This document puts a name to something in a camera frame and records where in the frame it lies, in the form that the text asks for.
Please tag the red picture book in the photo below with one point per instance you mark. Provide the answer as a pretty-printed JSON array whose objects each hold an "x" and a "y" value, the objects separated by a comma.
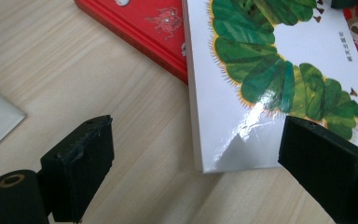
[{"x": 143, "y": 25}]

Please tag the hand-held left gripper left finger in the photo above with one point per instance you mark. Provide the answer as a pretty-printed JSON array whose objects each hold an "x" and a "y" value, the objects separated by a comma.
[{"x": 77, "y": 168}]

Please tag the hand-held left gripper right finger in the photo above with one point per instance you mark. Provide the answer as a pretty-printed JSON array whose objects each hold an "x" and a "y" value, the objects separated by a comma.
[{"x": 329, "y": 168}]

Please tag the white caterpillar picture book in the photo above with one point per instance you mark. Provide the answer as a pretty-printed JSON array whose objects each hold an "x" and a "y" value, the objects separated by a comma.
[{"x": 261, "y": 77}]

